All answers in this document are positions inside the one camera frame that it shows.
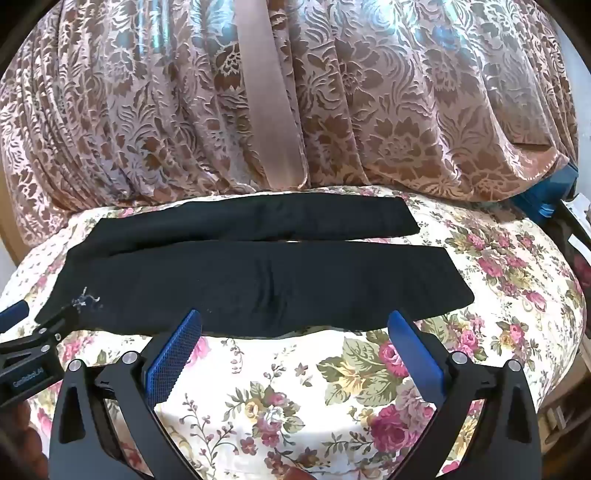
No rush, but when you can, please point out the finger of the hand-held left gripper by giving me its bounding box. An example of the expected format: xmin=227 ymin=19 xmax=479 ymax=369
xmin=0 ymin=305 xmax=84 ymax=370
xmin=0 ymin=301 xmax=30 ymax=334

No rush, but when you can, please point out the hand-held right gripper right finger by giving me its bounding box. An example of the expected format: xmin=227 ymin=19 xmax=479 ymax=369
xmin=387 ymin=310 xmax=539 ymax=480

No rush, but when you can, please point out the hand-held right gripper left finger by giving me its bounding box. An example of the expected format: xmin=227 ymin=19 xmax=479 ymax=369
xmin=48 ymin=309 xmax=204 ymax=480

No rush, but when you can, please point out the floral bed sheet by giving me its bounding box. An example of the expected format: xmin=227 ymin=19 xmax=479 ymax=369
xmin=0 ymin=185 xmax=587 ymax=480

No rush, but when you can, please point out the dark object with white labels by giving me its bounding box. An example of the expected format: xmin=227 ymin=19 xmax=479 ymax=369
xmin=551 ymin=198 xmax=591 ymax=298

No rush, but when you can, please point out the blue box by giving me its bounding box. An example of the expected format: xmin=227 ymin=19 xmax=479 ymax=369
xmin=514 ymin=161 xmax=581 ymax=228

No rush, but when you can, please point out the brown patterned curtain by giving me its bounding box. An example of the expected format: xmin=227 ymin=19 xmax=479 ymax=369
xmin=0 ymin=0 xmax=581 ymax=247

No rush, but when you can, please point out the plain pink curtain band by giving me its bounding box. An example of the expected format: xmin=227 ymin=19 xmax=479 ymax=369
xmin=233 ymin=0 xmax=311 ymax=186

